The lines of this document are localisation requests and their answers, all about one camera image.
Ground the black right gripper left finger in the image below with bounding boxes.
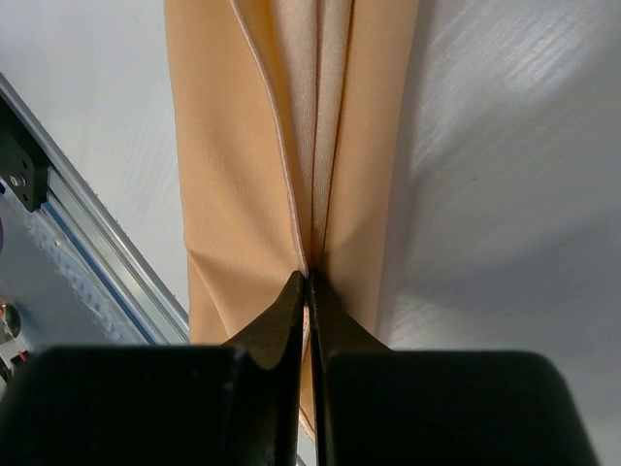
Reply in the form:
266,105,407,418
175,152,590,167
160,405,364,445
1,272,306,465

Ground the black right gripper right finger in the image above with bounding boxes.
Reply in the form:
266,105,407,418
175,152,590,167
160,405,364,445
308,272,598,465

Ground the beige cloth napkin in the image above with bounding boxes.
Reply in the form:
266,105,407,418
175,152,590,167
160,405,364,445
162,0,421,441

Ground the slotted cable duct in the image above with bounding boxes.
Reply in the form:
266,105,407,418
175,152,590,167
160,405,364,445
1,193,146,349

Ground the front aluminium rail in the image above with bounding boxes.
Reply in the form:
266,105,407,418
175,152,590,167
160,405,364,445
1,80,188,345

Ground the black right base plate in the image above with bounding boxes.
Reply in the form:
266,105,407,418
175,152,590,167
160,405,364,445
1,97,49,213

